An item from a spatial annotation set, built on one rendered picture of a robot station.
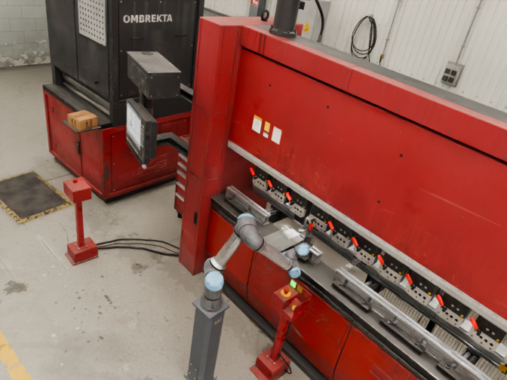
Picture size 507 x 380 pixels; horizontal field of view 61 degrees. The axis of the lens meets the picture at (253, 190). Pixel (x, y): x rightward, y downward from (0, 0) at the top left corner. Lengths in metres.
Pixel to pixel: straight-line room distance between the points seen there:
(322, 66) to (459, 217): 1.17
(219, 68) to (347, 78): 1.01
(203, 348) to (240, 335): 0.75
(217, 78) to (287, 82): 0.55
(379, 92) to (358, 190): 0.62
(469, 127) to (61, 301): 3.31
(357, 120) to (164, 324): 2.29
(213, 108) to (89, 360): 2.08
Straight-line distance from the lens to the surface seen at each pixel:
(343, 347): 3.27
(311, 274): 3.17
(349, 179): 2.79
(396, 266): 2.81
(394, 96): 2.51
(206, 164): 3.53
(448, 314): 2.77
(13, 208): 5.19
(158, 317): 3.89
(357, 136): 2.69
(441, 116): 2.40
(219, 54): 3.20
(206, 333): 3.01
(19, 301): 4.15
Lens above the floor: 2.91
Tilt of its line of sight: 31 degrees down
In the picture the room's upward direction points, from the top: 10 degrees clockwise
